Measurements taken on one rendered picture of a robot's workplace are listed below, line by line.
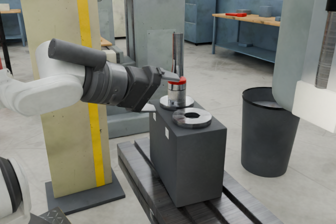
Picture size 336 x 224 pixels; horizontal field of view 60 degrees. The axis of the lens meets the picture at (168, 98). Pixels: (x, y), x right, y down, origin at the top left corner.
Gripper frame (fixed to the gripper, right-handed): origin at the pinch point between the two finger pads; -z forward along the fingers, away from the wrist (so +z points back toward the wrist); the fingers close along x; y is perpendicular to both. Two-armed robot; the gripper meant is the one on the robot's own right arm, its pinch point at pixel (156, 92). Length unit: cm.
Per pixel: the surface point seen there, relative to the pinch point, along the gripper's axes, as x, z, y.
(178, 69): 5.5, -5.1, 3.6
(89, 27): -48, -34, 112
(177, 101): -1.0, -7.2, -0.7
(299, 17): 31.9, 16.8, -25.6
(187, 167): -5.4, -4.4, -17.1
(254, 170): -82, -173, 27
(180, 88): 2.2, -6.6, 0.6
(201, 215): -11.9, -8.8, -25.5
